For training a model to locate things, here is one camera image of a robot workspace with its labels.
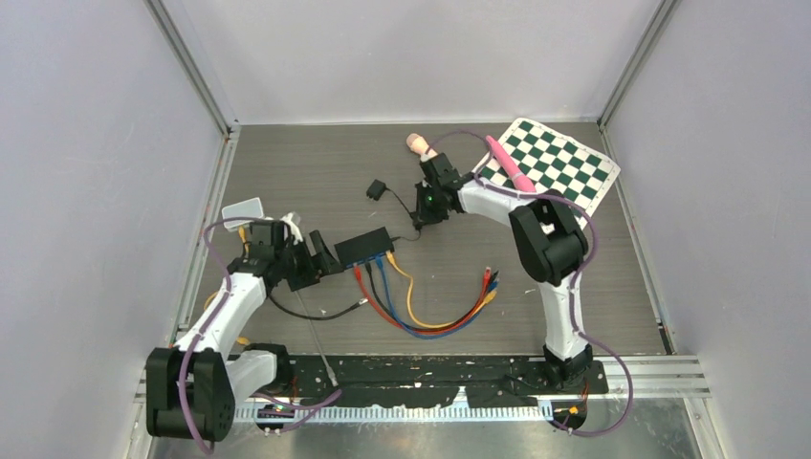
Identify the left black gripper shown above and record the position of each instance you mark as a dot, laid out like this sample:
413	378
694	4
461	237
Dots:
312	273

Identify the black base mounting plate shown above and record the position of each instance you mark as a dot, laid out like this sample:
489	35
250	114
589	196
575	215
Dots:
426	381

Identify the beige toy microphone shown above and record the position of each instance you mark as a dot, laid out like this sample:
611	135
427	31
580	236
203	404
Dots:
419	146

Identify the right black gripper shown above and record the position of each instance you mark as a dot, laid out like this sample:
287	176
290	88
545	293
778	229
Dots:
424	218

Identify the pink toy microphone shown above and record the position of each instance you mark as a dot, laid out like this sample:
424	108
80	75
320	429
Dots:
520	181

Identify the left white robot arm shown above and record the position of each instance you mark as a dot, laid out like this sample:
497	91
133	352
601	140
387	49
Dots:
193	387

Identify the black network switch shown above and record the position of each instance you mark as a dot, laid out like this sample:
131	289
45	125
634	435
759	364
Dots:
364	247

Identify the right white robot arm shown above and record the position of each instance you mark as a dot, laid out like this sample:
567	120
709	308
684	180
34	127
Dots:
550	245

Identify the black power adapter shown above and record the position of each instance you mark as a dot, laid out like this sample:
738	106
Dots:
376	190

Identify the aluminium front rail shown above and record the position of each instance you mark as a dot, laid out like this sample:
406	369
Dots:
630	381

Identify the green white checkerboard mat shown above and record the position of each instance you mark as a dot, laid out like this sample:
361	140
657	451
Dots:
552	160

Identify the white small router box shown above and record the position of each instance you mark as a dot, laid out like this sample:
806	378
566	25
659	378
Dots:
243	211

